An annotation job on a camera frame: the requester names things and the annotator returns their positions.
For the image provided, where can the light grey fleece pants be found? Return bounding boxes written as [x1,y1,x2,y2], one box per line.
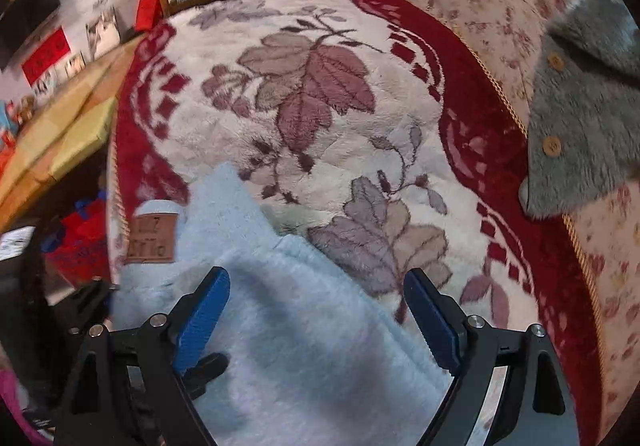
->
[107,162,493,446]

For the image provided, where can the wall photos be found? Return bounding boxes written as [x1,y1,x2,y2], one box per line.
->
[85,6,126,60]

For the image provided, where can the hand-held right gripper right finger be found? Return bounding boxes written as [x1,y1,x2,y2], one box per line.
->
[402,269,581,446]

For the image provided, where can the red and white floral blanket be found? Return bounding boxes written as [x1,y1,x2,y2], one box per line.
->
[106,0,608,446]

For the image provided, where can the grey fleece garment with buttons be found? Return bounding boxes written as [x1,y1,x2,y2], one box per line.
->
[518,0,640,219]

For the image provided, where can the red and blue bag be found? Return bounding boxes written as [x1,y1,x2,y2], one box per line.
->
[42,191,112,287]

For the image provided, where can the black television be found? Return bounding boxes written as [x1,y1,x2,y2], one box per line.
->
[0,0,61,70]

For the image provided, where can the pink cloth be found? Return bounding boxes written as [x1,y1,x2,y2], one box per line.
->
[0,366,43,446]

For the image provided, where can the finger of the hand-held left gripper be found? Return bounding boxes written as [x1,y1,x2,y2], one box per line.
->
[70,279,118,332]
[185,352,230,399]

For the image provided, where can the yellow wooden table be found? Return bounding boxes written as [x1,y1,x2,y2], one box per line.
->
[0,34,146,227]

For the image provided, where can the red wall poster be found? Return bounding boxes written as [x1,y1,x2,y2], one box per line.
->
[22,26,71,87]

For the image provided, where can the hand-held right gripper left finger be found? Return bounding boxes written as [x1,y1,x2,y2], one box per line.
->
[52,266,232,446]

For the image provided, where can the red cloth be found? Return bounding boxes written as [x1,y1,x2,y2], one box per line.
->
[135,0,166,32]

